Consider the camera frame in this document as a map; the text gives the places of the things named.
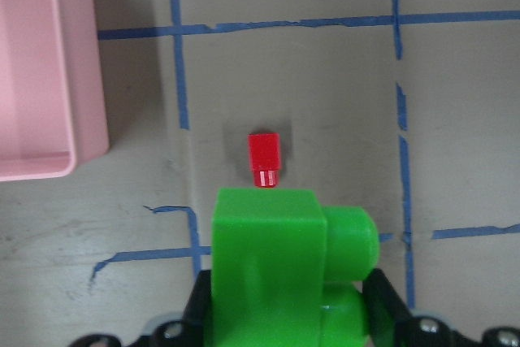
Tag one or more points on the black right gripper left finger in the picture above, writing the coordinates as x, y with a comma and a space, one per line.
187, 328

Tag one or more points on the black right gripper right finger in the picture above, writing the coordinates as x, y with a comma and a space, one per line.
391, 323

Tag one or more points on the green toy block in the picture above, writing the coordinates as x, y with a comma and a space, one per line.
285, 269

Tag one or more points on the red toy block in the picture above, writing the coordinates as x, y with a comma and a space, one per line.
265, 159

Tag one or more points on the pink plastic box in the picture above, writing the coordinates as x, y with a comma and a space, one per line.
53, 114

